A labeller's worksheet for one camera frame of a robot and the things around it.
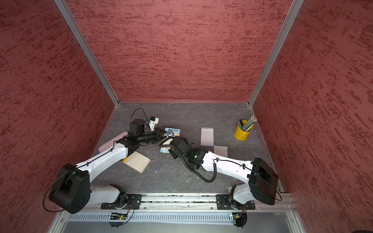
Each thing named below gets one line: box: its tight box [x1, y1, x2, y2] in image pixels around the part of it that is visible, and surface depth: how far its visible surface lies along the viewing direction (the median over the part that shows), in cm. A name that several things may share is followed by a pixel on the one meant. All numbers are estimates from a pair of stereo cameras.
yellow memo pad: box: [122, 150, 152, 174], surface depth 88 cm
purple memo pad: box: [200, 126, 215, 147], surface depth 105 cm
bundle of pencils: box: [239, 115, 258, 132], surface depth 94 cm
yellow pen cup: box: [234, 115, 258, 141], surface depth 94 cm
